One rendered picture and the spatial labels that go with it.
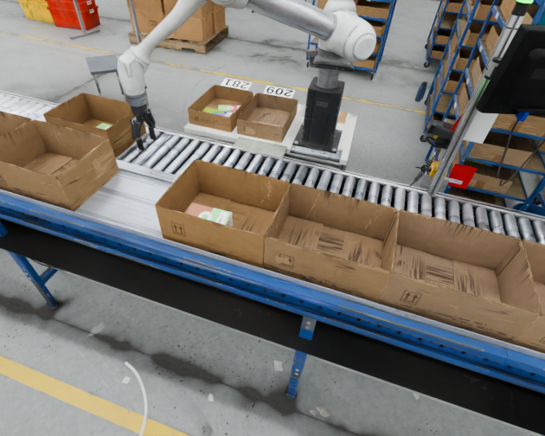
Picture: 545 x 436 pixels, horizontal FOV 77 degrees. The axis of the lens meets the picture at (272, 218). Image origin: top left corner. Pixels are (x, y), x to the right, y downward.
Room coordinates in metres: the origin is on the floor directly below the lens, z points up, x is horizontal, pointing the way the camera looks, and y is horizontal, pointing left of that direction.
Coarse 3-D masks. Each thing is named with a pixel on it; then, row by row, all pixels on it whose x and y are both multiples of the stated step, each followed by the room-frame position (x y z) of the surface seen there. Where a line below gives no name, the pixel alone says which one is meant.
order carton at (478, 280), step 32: (416, 224) 0.87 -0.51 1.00; (448, 224) 0.85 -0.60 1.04; (416, 256) 0.82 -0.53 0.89; (448, 256) 0.83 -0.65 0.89; (480, 256) 0.80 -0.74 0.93; (512, 256) 0.76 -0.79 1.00; (384, 288) 0.62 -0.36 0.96; (416, 288) 0.59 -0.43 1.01; (448, 288) 0.57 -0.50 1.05; (480, 288) 0.70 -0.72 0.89; (512, 288) 0.66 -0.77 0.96; (448, 320) 0.56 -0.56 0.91; (480, 320) 0.54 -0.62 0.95; (512, 320) 0.52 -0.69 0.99
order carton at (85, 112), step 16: (80, 96) 1.84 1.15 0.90; (96, 96) 1.83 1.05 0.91; (48, 112) 1.62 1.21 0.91; (64, 112) 1.70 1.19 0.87; (80, 112) 1.80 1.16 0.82; (96, 112) 1.84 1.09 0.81; (112, 112) 1.81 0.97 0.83; (128, 112) 1.78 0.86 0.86; (80, 128) 1.52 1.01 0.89; (96, 128) 1.49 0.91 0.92; (112, 128) 1.52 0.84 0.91; (128, 128) 1.62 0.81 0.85; (144, 128) 1.74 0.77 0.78; (112, 144) 1.49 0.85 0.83; (128, 144) 1.59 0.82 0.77
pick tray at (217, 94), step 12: (204, 96) 2.11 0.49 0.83; (216, 96) 2.25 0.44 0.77; (228, 96) 2.23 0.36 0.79; (240, 96) 2.21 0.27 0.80; (252, 96) 2.16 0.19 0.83; (192, 108) 1.95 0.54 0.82; (216, 108) 2.10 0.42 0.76; (240, 108) 1.97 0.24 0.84; (192, 120) 1.89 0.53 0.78; (204, 120) 1.87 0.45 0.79; (216, 120) 1.84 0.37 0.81; (228, 120) 1.82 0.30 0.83
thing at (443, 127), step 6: (432, 120) 1.49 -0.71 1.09; (438, 120) 1.49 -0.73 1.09; (432, 126) 1.44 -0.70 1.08; (438, 126) 1.44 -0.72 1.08; (444, 126) 1.43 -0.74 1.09; (450, 126) 1.44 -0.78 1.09; (432, 132) 1.44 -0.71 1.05; (438, 132) 1.43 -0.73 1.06; (444, 132) 1.42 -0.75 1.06; (450, 132) 1.42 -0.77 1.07; (438, 138) 1.44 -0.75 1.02; (444, 138) 1.43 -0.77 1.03; (450, 138) 1.42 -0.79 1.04
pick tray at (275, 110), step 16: (256, 96) 2.16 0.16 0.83; (272, 96) 2.16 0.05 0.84; (240, 112) 1.89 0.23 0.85; (256, 112) 2.08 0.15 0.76; (272, 112) 2.09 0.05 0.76; (288, 112) 2.11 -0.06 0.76; (240, 128) 1.81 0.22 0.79; (256, 128) 1.78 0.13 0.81; (272, 128) 1.76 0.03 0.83; (288, 128) 1.90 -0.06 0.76
